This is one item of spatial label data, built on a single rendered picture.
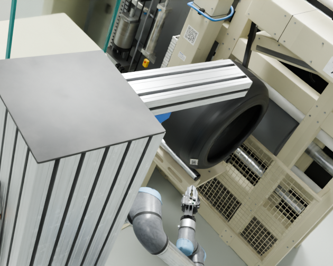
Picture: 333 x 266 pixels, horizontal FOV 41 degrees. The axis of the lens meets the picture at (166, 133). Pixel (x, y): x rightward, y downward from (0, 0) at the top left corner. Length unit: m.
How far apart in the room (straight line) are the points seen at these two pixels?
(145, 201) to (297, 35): 1.06
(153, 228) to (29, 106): 1.04
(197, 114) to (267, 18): 0.59
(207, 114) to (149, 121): 1.27
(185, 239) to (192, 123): 0.54
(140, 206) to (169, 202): 1.69
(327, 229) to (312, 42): 2.22
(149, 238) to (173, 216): 1.66
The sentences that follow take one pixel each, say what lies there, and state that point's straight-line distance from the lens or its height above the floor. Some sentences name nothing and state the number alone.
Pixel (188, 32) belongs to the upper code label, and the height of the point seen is 1.51.
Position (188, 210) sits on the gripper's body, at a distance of 2.06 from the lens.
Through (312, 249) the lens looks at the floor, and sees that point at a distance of 3.84.
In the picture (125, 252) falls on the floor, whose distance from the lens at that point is 3.09.
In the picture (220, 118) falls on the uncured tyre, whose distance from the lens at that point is 2.09.
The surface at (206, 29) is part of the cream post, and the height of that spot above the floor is 1.58.
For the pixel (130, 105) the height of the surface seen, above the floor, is 2.03.
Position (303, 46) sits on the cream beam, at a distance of 2.22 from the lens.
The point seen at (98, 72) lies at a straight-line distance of 0.89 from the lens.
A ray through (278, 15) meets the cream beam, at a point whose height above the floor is 1.74.
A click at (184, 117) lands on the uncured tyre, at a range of 2.13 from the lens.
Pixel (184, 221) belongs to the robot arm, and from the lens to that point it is 2.04.
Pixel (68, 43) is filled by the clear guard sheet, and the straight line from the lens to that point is 2.15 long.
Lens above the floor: 2.55
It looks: 40 degrees down
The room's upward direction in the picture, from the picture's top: 25 degrees clockwise
